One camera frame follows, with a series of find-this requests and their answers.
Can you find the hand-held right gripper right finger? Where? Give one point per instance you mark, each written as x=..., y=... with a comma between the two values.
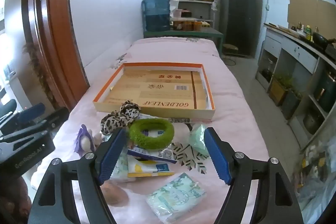
x=218, y=155

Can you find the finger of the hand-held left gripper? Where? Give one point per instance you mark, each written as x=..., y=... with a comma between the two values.
x=31, y=111
x=56, y=117

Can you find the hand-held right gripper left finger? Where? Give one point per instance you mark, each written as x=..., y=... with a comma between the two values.
x=111, y=158

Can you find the mint green tissue pack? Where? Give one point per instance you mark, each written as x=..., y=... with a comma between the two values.
x=198, y=140

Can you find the purple dress teddy bear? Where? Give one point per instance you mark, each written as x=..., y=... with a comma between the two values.
x=81, y=134

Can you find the blue white tissue pack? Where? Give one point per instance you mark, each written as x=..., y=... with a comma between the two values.
x=147, y=154

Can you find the yellow snack packet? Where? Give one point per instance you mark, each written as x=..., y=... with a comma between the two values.
x=147, y=169

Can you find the peach plush ball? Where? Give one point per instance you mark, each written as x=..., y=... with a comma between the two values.
x=115, y=195

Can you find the leopard print scarf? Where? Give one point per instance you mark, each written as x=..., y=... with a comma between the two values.
x=126, y=113

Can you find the green patterned tissue pack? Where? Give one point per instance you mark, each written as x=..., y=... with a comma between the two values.
x=176, y=195

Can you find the orange-rimmed cardboard box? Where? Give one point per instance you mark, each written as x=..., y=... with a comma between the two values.
x=157, y=92

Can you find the person's left hand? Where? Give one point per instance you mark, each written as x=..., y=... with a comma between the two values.
x=23, y=192

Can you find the dried brown plant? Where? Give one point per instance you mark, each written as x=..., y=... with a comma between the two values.
x=39, y=74

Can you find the planter crate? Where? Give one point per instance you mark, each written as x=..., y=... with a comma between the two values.
x=278, y=90
x=291, y=106

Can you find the steel pot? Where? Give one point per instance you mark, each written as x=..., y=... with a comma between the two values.
x=312, y=121

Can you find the round stool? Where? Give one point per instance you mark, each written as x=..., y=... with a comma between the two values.
x=230, y=47

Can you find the dark green cooking pot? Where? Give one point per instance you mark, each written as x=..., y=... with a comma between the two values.
x=325, y=92

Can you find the kitchen counter cabinet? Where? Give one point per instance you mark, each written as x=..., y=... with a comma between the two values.
x=296, y=50

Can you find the row of orange jars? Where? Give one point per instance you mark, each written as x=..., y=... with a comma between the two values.
x=187, y=26

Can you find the dark refrigerator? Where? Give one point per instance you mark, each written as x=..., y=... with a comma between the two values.
x=236, y=16

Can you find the wooden cutting board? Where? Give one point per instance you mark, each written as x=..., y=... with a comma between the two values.
x=281, y=28

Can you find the blue water jug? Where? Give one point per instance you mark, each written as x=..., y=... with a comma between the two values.
x=156, y=11

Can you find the row of condiment bottles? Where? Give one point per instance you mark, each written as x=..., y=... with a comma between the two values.
x=308, y=31

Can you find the black wok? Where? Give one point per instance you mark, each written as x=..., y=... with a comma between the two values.
x=320, y=40

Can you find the gas stove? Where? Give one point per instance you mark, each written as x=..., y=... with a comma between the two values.
x=331, y=50

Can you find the wooden door frame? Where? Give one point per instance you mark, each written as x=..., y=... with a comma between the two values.
x=57, y=29

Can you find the cardboard wall sheet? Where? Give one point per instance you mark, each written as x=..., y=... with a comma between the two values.
x=302, y=8
x=326, y=19

